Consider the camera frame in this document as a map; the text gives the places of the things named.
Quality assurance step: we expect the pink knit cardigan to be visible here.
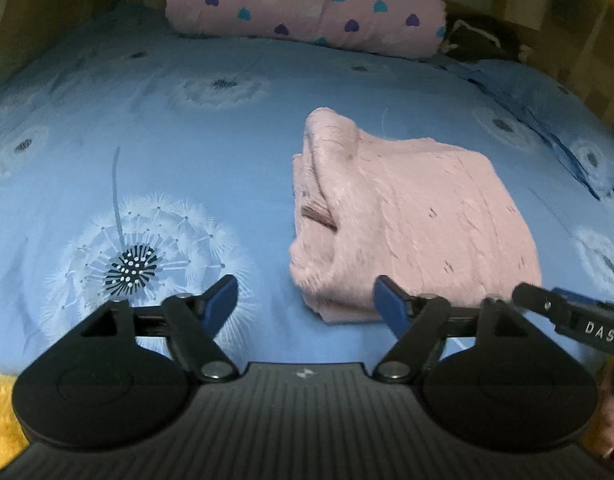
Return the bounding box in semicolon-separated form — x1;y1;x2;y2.
290;107;542;323

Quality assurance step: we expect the person's right hand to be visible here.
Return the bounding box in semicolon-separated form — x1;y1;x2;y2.
583;358;614;460

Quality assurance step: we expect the blue dandelion bed sheet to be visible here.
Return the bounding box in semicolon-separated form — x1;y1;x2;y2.
0;6;614;375

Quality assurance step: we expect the blue dandelion pillow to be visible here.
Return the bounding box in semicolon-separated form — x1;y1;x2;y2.
437;56;614;198

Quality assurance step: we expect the yellow fuzzy blanket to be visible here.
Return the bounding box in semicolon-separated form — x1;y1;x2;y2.
0;375;29;470

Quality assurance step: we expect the dark bundle beside quilt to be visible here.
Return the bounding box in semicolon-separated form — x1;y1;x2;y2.
439;13;523;62

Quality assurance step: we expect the pink heart-print folded quilt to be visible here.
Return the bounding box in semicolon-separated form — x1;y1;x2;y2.
165;0;446;60

